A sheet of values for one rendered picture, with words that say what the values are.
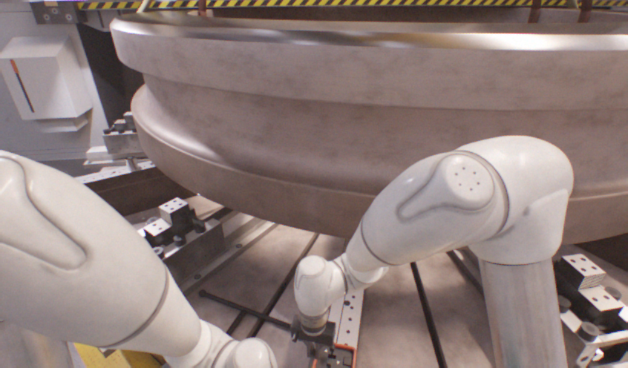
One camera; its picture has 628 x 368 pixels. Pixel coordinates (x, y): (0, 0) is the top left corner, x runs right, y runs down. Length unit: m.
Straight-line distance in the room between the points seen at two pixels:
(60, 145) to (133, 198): 2.50
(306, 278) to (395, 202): 0.50
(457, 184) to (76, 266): 0.35
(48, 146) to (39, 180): 5.16
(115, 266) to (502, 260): 0.48
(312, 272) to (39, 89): 4.19
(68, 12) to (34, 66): 0.69
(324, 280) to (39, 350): 0.58
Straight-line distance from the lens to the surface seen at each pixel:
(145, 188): 2.99
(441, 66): 1.26
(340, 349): 1.30
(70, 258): 0.30
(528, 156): 0.52
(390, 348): 1.92
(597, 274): 1.90
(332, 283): 0.91
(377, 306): 2.06
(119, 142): 3.89
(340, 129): 1.47
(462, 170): 0.39
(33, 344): 0.53
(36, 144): 5.52
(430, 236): 0.40
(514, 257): 0.54
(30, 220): 0.29
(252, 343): 0.75
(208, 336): 0.80
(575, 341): 1.83
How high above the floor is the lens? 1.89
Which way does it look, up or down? 29 degrees down
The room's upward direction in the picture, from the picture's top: straight up
